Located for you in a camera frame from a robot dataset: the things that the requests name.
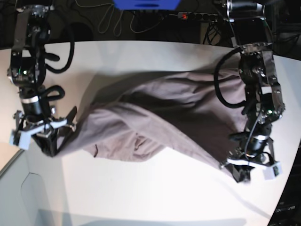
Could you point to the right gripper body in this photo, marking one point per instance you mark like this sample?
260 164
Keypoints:
33 127

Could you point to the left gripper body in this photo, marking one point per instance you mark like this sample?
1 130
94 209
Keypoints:
260 160

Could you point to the mauve t-shirt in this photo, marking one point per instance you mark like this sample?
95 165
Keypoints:
135 118

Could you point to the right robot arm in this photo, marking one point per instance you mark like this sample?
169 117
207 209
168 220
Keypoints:
27 71

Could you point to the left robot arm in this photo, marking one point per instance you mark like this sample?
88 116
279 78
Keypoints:
263 105

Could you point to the blue box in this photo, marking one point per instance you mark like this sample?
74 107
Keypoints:
146 4

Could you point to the power strip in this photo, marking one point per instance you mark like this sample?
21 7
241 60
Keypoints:
202 17

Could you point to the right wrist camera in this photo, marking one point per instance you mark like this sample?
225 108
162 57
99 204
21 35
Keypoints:
20 139

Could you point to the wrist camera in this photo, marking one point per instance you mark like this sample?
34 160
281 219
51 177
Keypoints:
20 139
273 171

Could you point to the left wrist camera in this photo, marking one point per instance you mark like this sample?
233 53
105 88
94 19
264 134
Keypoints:
273 171

